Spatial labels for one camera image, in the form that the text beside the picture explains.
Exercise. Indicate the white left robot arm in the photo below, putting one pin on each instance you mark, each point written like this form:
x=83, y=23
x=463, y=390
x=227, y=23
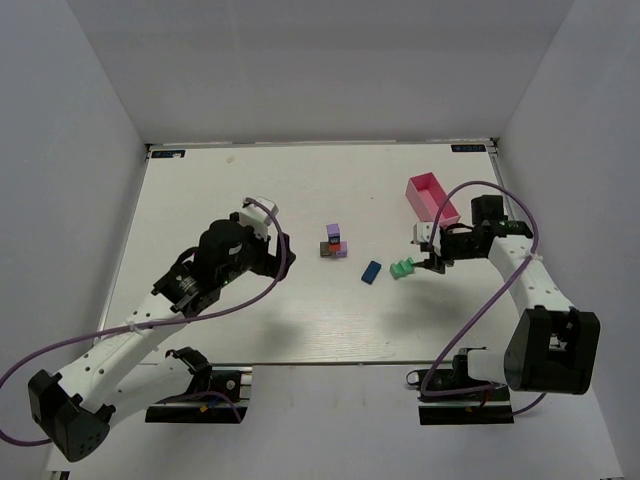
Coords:
x=78, y=405

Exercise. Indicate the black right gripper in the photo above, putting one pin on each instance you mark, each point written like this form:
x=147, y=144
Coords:
x=432, y=255

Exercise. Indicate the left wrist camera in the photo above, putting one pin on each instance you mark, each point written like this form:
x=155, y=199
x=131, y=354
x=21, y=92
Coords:
x=255, y=217

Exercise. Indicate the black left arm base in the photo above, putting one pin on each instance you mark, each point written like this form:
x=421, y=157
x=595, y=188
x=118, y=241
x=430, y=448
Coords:
x=215, y=396

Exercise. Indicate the blue label right corner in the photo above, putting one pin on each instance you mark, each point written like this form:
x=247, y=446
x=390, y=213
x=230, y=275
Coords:
x=468, y=148

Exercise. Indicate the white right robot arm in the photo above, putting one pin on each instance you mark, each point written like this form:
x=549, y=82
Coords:
x=553, y=347

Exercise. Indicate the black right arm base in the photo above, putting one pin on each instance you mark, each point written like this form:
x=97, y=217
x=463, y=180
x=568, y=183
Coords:
x=487, y=407

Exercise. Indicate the purple wood cube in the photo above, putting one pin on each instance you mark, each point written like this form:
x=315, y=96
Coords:
x=333, y=230
x=342, y=251

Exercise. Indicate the blue label left corner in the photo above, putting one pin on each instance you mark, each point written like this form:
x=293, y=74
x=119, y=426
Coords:
x=168, y=154

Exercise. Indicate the blue label corner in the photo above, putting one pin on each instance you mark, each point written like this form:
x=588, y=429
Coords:
x=468, y=148
x=168, y=154

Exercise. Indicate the green notched wood block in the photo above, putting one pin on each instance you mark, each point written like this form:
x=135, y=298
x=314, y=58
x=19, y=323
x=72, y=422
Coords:
x=402, y=268

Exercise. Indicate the pink plastic box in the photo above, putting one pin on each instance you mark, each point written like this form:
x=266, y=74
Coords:
x=425, y=195

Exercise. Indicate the long dark blue block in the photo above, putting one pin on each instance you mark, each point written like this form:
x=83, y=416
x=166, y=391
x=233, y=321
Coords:
x=371, y=272

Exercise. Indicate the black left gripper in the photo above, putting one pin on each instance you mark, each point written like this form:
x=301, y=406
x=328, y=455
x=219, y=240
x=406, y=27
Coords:
x=278, y=254

